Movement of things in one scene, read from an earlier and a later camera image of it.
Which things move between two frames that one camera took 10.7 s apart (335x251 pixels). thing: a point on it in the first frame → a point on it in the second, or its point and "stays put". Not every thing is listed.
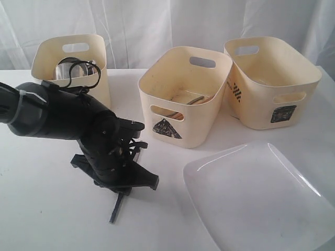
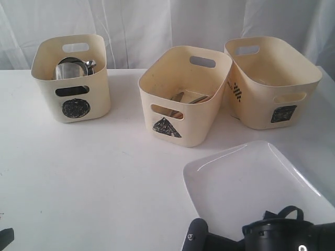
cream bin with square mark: (271, 85) stays put
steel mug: (63, 70) stays put
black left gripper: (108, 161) → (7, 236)
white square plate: (250, 197) stays put
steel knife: (116, 206) → (178, 97)
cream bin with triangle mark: (183, 91) stays put
